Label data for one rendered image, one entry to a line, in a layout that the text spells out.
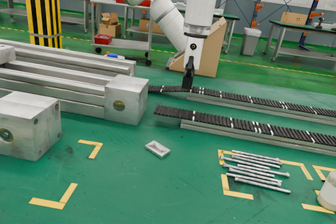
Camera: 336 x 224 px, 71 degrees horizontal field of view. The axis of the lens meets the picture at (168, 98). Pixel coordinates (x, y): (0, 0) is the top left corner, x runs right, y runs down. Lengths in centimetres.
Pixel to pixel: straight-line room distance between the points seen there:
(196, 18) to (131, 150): 41
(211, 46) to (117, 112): 58
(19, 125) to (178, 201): 31
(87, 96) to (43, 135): 17
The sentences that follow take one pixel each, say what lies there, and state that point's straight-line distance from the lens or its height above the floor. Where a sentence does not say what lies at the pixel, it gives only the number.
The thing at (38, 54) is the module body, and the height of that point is 86.
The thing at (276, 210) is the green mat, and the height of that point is 78.
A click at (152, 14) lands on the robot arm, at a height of 100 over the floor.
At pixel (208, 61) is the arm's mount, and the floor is 85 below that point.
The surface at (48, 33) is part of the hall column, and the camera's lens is 392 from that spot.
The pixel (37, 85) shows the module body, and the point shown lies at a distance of 71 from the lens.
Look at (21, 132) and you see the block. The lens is 51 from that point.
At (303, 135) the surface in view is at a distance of 71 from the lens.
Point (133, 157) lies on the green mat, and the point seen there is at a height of 78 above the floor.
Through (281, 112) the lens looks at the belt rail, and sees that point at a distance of 86.
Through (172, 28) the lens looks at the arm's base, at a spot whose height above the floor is 95.
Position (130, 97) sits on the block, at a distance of 59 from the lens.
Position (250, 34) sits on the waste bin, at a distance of 561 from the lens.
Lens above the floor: 111
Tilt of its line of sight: 24 degrees down
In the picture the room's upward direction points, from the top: 8 degrees clockwise
